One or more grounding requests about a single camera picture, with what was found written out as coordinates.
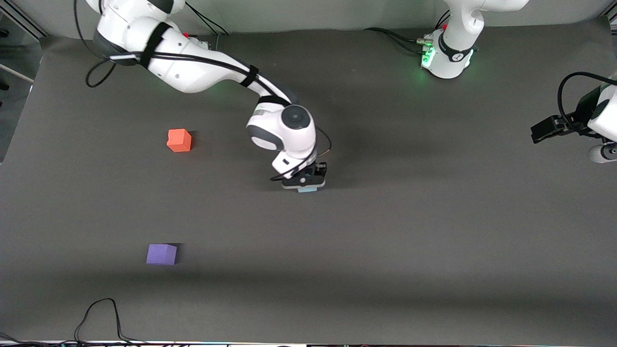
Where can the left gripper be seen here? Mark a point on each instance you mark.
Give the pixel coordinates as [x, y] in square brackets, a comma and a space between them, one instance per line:
[574, 119]

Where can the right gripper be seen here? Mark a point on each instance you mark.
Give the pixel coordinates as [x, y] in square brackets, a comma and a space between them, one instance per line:
[317, 171]

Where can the light blue foam block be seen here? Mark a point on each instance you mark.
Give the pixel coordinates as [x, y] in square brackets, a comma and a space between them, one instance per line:
[307, 190]

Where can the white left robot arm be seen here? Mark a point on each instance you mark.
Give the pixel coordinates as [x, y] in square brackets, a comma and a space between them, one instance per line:
[458, 33]

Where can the orange foam block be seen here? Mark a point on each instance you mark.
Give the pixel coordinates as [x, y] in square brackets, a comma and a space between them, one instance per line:
[179, 140]

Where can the purple foam block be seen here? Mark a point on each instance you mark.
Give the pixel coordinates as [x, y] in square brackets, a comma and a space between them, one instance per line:
[161, 254]

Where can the dark grey table mat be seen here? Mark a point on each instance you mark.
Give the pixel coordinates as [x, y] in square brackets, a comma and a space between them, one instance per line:
[308, 241]

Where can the grey metal frame bar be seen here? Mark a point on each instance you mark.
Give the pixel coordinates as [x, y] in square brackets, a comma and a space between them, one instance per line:
[17, 72]

